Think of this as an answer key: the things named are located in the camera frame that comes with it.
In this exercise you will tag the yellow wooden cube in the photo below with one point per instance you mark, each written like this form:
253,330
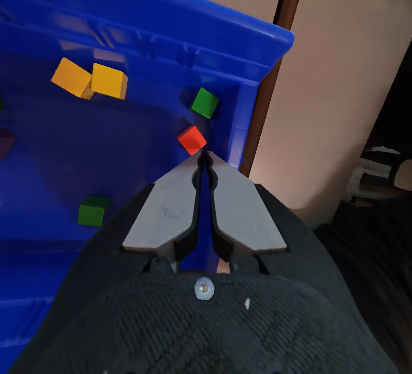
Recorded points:
107,79
70,76

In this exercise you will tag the red wooden cube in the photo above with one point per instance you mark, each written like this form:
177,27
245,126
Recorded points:
191,139

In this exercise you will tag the purple wooden cube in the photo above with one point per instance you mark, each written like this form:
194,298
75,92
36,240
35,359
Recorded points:
6,142

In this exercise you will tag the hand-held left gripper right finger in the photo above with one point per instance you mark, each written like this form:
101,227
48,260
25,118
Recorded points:
244,219

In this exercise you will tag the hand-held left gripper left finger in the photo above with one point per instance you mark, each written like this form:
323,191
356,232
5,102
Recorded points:
161,216

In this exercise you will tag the blue plastic bin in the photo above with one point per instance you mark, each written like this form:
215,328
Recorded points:
128,155

